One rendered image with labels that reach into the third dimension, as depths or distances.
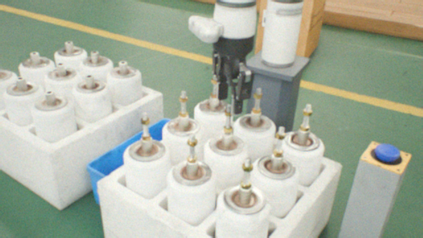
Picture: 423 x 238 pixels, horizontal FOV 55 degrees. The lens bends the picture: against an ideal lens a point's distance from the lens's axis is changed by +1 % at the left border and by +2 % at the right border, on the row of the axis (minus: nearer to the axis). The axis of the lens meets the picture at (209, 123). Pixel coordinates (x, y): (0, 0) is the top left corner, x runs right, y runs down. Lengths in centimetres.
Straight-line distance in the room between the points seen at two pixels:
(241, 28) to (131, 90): 53
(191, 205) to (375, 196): 33
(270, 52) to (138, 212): 55
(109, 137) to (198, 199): 42
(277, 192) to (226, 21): 33
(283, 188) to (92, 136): 52
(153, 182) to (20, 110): 44
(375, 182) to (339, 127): 71
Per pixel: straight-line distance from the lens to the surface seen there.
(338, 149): 136
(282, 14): 107
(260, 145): 92
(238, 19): 70
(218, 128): 97
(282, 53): 110
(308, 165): 88
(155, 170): 82
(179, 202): 77
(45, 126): 104
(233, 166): 83
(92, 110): 109
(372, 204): 82
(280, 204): 81
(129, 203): 84
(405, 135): 153
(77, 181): 110
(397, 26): 249
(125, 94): 116
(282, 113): 115
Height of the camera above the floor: 74
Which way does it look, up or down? 32 degrees down
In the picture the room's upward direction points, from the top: 2 degrees clockwise
